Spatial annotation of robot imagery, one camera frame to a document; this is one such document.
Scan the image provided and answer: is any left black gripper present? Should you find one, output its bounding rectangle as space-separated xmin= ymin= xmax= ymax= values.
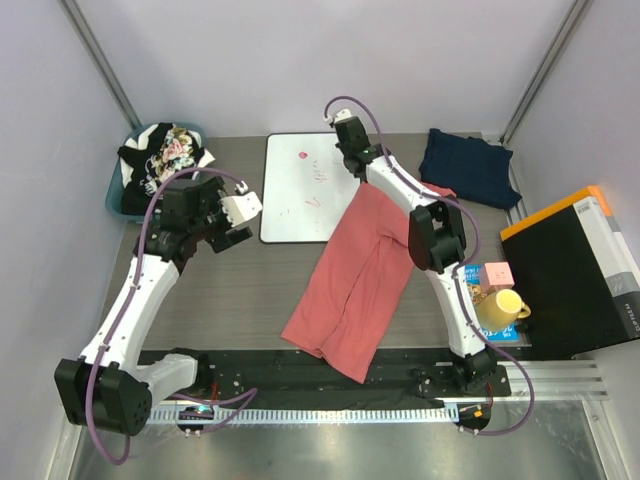
xmin=189 ymin=178 xmax=251 ymax=252

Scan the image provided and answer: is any red t shirt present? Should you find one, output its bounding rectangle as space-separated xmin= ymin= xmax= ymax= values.
xmin=280 ymin=183 xmax=457 ymax=385

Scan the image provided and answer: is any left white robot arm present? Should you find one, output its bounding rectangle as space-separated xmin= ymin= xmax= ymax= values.
xmin=54 ymin=173 xmax=262 ymax=436

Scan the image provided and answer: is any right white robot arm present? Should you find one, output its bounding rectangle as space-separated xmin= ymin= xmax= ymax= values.
xmin=328 ymin=109 xmax=497 ymax=395

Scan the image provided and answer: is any white board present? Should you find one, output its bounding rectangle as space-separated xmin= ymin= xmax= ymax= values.
xmin=260 ymin=133 xmax=359 ymax=244

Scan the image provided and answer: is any black floral t shirt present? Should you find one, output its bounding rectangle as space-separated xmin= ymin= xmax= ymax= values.
xmin=118 ymin=122 xmax=215 ymax=216

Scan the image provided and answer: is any folded navy t shirt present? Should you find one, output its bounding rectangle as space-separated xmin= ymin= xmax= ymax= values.
xmin=419 ymin=128 xmax=521 ymax=210

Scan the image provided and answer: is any teal laundry basket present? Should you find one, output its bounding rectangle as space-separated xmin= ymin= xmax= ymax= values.
xmin=105 ymin=122 xmax=206 ymax=224

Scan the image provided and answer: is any blue illustrated book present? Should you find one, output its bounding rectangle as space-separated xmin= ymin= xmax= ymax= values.
xmin=465 ymin=265 xmax=520 ymax=344

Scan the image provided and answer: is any pink power adapter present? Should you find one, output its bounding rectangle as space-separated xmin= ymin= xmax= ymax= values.
xmin=479 ymin=262 xmax=515 ymax=294

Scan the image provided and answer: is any yellow cup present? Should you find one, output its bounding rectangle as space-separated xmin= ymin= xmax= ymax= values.
xmin=475 ymin=289 xmax=531 ymax=332

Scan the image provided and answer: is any black orange box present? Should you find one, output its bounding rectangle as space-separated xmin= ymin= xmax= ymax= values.
xmin=500 ymin=186 xmax=639 ymax=360

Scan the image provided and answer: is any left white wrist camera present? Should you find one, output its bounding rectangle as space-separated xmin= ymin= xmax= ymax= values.
xmin=219 ymin=181 xmax=262 ymax=227

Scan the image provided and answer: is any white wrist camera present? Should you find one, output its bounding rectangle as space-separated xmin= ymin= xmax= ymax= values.
xmin=325 ymin=109 xmax=353 ymax=128
xmin=219 ymin=181 xmax=262 ymax=227

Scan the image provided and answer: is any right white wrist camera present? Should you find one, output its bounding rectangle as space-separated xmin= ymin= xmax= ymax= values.
xmin=325 ymin=109 xmax=353 ymax=128

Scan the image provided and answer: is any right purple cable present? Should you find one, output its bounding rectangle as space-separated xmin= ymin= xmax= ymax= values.
xmin=323 ymin=95 xmax=536 ymax=437

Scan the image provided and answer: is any purple cable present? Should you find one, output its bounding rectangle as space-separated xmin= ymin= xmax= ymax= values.
xmin=323 ymin=95 xmax=536 ymax=437
xmin=84 ymin=167 xmax=259 ymax=466

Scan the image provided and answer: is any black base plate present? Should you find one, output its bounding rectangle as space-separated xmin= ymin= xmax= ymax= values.
xmin=139 ymin=349 xmax=521 ymax=411

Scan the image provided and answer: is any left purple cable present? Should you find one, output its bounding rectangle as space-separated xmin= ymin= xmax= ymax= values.
xmin=84 ymin=167 xmax=259 ymax=466

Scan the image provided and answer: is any right aluminium corner post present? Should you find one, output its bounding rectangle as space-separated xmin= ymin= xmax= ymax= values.
xmin=500 ymin=0 xmax=592 ymax=145

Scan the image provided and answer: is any aluminium corner post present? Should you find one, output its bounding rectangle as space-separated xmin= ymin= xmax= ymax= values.
xmin=500 ymin=0 xmax=592 ymax=145
xmin=58 ymin=0 xmax=142 ymax=129

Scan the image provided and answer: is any left aluminium corner post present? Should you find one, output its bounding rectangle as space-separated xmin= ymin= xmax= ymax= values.
xmin=58 ymin=0 xmax=142 ymax=129

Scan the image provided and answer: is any aluminium frame rail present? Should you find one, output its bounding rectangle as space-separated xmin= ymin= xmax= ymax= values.
xmin=60 ymin=362 xmax=610 ymax=426

